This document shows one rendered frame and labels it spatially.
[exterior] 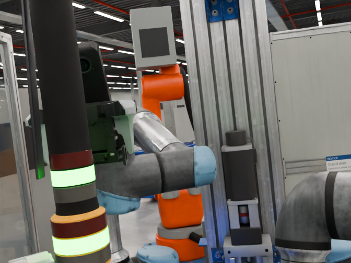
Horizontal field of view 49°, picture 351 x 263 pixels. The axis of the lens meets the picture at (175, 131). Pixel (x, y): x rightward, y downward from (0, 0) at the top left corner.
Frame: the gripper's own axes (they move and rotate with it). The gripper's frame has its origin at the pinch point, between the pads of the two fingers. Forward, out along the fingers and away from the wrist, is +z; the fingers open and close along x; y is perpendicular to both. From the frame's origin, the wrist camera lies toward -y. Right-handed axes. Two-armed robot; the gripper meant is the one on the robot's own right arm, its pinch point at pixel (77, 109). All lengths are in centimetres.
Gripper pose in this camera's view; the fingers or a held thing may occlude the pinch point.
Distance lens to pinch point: 39.9
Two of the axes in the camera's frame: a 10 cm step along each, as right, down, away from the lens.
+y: 1.1, 9.9, 0.5
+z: 0.8, 0.4, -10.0
